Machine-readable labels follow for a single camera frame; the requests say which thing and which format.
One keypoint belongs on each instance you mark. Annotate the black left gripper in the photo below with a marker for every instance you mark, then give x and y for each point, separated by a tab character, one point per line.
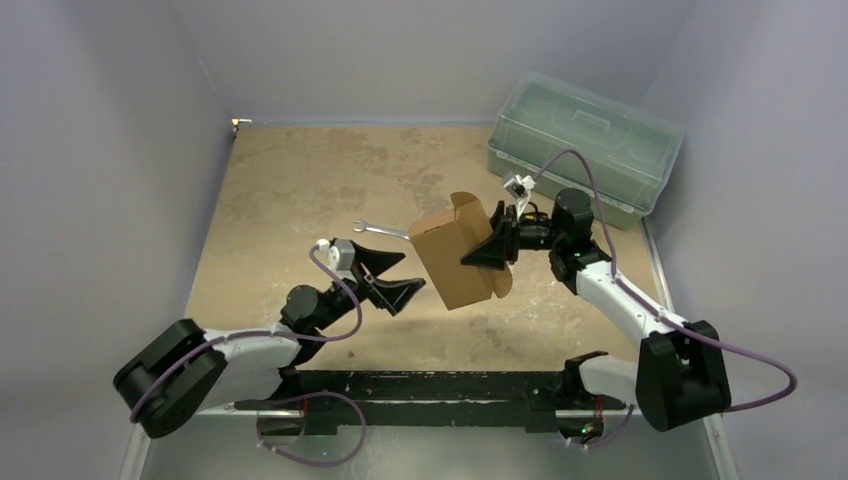
388	294

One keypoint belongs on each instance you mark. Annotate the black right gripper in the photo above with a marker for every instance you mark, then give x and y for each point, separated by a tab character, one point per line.
512	235

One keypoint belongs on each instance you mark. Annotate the brown cardboard box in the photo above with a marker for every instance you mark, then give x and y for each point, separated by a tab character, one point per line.
442	239

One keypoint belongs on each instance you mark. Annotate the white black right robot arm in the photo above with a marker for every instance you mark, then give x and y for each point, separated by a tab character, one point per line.
679	375

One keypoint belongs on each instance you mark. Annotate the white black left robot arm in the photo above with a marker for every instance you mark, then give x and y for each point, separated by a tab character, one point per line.
187	369

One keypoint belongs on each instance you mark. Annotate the clear plastic storage box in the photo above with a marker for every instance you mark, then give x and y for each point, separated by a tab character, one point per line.
583	139

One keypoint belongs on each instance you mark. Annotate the silver open-end wrench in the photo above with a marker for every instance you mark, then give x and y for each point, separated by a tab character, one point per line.
361	226

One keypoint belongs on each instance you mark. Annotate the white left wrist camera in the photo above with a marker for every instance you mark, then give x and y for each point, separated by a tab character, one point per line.
340	254

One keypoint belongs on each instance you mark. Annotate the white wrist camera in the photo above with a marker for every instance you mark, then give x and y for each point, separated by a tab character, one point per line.
520	188
340	254

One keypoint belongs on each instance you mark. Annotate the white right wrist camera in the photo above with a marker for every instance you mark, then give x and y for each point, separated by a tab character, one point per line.
520	188

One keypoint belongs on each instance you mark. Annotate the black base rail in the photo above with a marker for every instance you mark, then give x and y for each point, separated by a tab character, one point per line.
535	401

